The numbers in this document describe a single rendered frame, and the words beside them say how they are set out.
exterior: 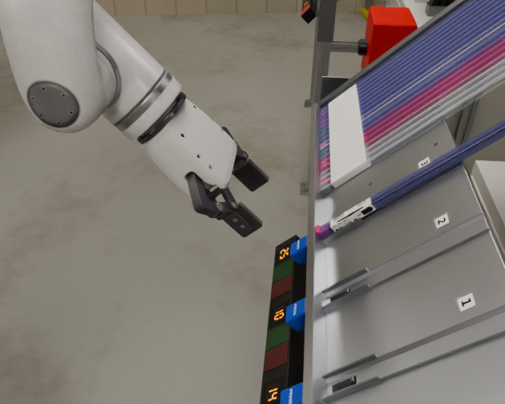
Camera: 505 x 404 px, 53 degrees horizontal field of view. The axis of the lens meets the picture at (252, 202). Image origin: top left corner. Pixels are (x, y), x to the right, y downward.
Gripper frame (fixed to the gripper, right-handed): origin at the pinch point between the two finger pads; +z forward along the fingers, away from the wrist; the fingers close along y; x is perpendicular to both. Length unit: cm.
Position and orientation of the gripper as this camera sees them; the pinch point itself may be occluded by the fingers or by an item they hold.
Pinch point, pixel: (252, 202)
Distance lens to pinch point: 63.0
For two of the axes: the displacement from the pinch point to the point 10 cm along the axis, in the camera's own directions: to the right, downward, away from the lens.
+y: -1.0, 6.0, -7.9
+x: 7.3, -4.9, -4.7
